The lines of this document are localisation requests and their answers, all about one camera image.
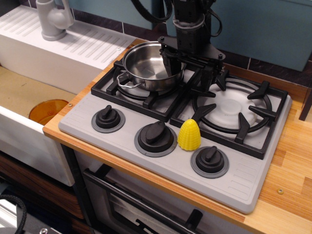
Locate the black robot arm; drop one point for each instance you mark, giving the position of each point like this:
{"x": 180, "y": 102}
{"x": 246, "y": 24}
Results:
{"x": 194, "y": 12}

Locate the black right burner grate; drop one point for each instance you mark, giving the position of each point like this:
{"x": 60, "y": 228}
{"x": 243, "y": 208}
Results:
{"x": 242, "y": 117}

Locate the black left stove knob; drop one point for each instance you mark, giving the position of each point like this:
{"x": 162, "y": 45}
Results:
{"x": 108, "y": 120}

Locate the grey toy faucet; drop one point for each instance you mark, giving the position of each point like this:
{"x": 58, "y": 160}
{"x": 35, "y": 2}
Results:
{"x": 54, "y": 22}

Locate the oven door with black handle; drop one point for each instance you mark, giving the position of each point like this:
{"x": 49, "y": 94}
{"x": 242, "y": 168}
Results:
{"x": 98, "y": 178}

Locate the black left burner grate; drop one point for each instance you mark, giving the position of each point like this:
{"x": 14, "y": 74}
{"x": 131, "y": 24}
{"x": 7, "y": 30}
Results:
{"x": 159, "y": 105}

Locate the black gripper with plate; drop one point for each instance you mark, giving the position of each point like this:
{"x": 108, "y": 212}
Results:
{"x": 192, "y": 46}

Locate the white right burner plate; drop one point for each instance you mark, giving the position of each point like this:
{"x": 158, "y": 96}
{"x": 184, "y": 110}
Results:
{"x": 229, "y": 104}

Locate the stainless steel pot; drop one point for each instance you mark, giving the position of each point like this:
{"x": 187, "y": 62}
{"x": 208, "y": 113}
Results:
{"x": 145, "y": 69}

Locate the black stove knob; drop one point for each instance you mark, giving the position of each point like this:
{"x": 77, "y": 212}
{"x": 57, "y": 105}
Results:
{"x": 210, "y": 162}
{"x": 155, "y": 140}
{"x": 108, "y": 120}

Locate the black middle stove knob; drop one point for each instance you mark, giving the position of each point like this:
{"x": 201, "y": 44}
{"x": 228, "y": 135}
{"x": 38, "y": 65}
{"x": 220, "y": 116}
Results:
{"x": 155, "y": 140}

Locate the orange plastic bowl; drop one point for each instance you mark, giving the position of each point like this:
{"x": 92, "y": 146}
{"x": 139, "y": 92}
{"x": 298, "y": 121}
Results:
{"x": 43, "y": 112}

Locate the grey toy stove top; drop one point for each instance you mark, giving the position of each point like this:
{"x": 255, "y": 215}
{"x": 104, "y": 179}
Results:
{"x": 219, "y": 144}

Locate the yellow toy corn cob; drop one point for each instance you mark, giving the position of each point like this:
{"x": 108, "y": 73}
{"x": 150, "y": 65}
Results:
{"x": 189, "y": 137}

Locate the black right stove knob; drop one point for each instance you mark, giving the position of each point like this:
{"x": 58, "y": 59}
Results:
{"x": 210, "y": 162}

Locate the white toy sink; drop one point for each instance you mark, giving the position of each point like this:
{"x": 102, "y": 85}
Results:
{"x": 33, "y": 70}

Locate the black burner grate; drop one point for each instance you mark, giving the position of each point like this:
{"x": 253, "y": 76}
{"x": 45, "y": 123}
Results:
{"x": 159, "y": 105}
{"x": 242, "y": 117}

